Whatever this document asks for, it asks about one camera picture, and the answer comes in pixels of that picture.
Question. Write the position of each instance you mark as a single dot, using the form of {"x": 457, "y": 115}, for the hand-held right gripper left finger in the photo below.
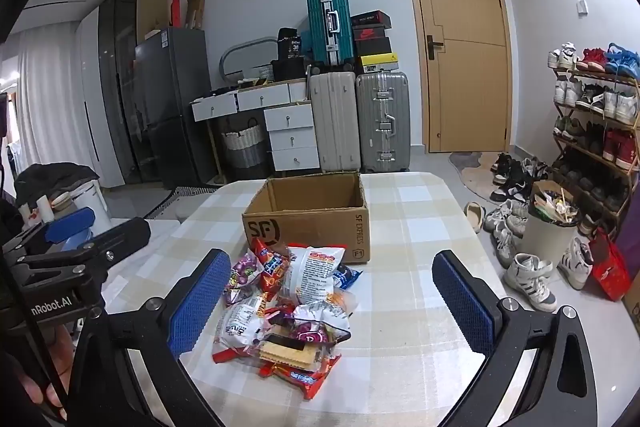
{"x": 200, "y": 302}

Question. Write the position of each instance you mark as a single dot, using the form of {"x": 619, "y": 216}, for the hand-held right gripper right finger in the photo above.
{"x": 465, "y": 302}

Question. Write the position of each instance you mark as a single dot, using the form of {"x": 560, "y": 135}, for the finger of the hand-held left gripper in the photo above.
{"x": 120, "y": 234}
{"x": 70, "y": 226}

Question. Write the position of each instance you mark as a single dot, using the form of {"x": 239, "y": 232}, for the red chip bag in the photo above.
{"x": 300, "y": 297}

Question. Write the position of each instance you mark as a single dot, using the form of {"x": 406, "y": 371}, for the brown cardboard box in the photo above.
{"x": 310, "y": 222}

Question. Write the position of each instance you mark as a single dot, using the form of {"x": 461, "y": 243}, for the person's left hand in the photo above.
{"x": 40, "y": 362}

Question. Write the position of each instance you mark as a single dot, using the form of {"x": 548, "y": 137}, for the white kettle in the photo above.
{"x": 95, "y": 204}

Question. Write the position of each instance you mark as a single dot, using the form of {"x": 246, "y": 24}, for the dark cloth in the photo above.
{"x": 55, "y": 179}

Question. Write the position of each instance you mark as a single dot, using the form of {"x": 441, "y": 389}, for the cluster of sneakers and sandals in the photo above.
{"x": 530, "y": 277}

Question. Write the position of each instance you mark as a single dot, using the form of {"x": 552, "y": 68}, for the black and white patterned rug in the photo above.
{"x": 192, "y": 191}

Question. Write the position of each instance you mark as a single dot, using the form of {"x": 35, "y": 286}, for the white trash bin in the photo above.
{"x": 547, "y": 239}

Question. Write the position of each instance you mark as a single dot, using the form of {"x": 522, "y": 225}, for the beige round rug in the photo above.
{"x": 477, "y": 187}

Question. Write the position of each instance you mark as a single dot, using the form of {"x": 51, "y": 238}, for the white curtain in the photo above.
{"x": 45, "y": 97}

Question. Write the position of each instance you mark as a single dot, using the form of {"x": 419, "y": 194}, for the grey fridge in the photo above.
{"x": 170, "y": 107}

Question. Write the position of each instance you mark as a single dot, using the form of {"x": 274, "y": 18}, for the grey irregular doormat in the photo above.
{"x": 462, "y": 159}

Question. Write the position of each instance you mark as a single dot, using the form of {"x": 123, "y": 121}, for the red paper bag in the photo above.
{"x": 610, "y": 267}

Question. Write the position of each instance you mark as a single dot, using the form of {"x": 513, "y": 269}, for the woven laundry basket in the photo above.
{"x": 244, "y": 147}

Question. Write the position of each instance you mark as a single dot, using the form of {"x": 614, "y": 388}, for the large cardboard carton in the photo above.
{"x": 634, "y": 302}

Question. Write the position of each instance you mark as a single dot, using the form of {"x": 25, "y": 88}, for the dark glass cabinet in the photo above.
{"x": 125, "y": 57}

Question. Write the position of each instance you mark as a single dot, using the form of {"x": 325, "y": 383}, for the purple bag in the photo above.
{"x": 631, "y": 232}

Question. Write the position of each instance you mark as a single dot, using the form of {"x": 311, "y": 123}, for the white drawer desk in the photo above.
{"x": 290, "y": 127}

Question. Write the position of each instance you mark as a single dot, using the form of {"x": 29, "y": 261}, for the silver suitcase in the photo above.
{"x": 382, "y": 122}

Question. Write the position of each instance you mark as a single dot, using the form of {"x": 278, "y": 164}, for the wooden door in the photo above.
{"x": 465, "y": 82}

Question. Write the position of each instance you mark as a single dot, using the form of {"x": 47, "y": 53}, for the beige suitcase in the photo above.
{"x": 334, "y": 122}

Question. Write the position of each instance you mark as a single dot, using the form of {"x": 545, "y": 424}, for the flat cardboard carton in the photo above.
{"x": 196, "y": 11}

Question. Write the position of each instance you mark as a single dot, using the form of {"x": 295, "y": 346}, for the black bag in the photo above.
{"x": 287, "y": 68}

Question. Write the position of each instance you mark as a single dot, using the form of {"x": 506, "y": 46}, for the wooden shoe rack with shoes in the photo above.
{"x": 615, "y": 102}

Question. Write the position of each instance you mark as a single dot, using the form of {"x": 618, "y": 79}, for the black box with print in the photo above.
{"x": 291, "y": 43}

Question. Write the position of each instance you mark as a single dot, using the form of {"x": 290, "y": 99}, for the plain black shoe box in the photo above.
{"x": 372, "y": 47}

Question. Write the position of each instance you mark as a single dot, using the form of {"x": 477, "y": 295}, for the red and black shoe box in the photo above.
{"x": 370, "y": 33}

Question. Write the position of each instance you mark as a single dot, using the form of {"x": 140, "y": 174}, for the teal suitcase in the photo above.
{"x": 327, "y": 24}

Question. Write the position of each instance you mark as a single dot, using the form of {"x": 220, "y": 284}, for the black shoe box white label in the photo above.
{"x": 370, "y": 18}

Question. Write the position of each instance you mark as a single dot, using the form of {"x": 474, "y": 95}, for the oval silver frame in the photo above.
{"x": 235, "y": 49}

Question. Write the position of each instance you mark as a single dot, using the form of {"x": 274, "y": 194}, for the white light switch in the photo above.
{"x": 583, "y": 6}

